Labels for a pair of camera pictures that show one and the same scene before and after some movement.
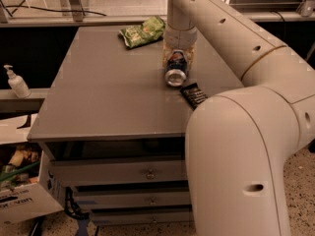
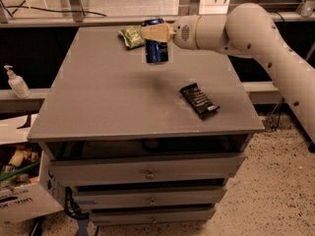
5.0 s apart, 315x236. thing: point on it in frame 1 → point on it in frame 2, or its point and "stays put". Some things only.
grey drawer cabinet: x=115 y=132 stays put
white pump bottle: x=18 y=84 stays put
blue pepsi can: x=176 y=69 → x=157 y=51
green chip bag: x=151 y=29 stays put
